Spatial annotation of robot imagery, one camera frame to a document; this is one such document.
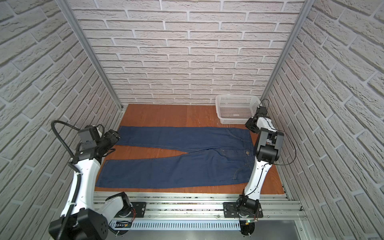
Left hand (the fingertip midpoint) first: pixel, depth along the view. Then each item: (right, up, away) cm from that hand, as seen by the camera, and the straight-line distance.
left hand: (114, 134), depth 77 cm
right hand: (+82, +5, +28) cm, 87 cm away
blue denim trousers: (+54, -15, +14) cm, 58 cm away
